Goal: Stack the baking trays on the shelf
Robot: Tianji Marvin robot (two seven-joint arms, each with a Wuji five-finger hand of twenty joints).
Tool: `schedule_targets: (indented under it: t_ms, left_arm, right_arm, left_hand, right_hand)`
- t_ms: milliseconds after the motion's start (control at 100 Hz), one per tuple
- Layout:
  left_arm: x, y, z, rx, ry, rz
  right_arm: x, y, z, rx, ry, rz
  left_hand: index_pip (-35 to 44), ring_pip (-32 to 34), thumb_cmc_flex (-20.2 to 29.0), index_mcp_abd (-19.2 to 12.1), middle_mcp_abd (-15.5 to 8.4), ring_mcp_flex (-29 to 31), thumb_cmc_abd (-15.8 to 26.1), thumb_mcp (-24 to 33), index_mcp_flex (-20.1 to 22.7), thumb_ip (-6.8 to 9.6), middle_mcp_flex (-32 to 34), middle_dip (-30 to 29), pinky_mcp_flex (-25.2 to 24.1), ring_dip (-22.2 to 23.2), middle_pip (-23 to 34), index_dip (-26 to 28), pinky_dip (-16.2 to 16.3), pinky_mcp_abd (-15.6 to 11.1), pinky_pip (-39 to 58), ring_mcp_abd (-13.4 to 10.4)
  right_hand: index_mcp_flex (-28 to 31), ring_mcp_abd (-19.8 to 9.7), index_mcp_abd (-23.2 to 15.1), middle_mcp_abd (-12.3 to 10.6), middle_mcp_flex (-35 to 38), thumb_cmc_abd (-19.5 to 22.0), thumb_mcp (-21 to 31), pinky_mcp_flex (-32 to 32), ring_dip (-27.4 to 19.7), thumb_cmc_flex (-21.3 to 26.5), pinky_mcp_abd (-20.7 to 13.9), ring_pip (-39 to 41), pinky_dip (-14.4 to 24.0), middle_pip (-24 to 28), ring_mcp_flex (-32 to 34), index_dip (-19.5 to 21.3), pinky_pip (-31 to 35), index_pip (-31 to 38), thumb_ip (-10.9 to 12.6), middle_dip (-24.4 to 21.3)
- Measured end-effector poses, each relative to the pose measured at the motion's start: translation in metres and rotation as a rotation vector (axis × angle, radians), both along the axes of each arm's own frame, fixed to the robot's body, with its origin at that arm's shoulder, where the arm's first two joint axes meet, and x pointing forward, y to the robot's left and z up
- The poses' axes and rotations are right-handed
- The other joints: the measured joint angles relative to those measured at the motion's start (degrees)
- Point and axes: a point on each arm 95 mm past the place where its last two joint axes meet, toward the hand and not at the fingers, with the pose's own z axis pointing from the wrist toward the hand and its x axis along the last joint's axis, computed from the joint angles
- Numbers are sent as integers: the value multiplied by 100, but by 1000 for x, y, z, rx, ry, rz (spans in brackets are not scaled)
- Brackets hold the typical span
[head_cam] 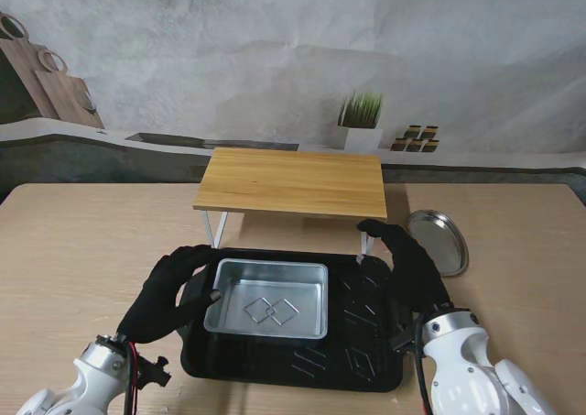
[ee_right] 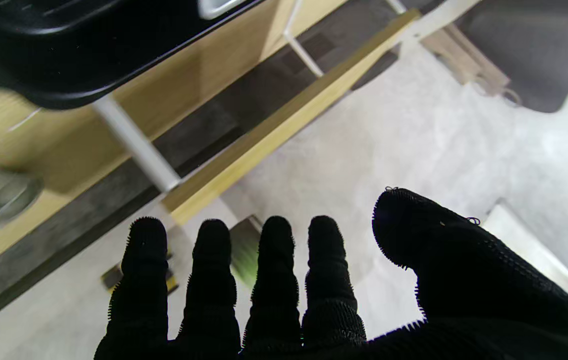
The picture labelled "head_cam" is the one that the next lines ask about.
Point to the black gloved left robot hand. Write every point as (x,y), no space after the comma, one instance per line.
(155,305)

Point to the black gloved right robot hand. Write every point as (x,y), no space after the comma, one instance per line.
(414,268)

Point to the oval stainless steel tray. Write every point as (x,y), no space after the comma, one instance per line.
(441,241)

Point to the large black baking tray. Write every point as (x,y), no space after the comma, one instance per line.
(357,332)

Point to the silver rectangular baking pan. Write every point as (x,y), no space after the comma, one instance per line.
(270,296)

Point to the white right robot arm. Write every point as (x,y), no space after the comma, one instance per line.
(462,364)

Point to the wooden shelf with white legs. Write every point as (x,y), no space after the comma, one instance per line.
(293,181)

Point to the printed kitchen scene backdrop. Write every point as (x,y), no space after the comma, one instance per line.
(274,67)

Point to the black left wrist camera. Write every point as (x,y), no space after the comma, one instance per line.
(153,374)

